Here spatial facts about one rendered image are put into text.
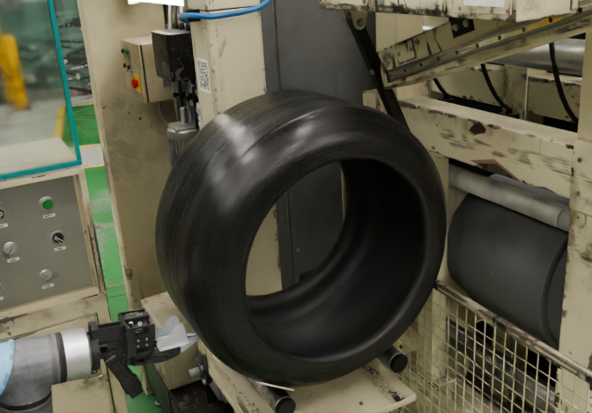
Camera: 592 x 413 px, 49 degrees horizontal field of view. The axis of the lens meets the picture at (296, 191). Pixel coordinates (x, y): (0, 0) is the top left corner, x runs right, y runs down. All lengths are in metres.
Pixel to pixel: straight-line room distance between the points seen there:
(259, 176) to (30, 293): 0.98
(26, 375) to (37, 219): 0.71
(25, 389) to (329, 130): 0.69
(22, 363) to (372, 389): 0.77
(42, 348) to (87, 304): 0.70
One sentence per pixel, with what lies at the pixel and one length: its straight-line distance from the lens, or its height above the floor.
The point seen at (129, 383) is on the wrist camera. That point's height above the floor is 1.01.
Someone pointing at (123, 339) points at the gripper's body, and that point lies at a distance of 1.28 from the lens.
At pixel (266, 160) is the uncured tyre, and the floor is 1.42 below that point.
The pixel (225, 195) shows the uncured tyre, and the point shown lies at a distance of 1.14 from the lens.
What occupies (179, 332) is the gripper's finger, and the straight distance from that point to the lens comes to 1.30.
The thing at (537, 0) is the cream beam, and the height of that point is 1.67.
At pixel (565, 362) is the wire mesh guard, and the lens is 1.38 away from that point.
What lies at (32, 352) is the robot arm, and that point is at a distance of 1.24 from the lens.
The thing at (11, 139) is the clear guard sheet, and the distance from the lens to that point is 1.79.
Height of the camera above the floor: 1.75
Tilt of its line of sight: 20 degrees down
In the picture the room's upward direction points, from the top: 4 degrees counter-clockwise
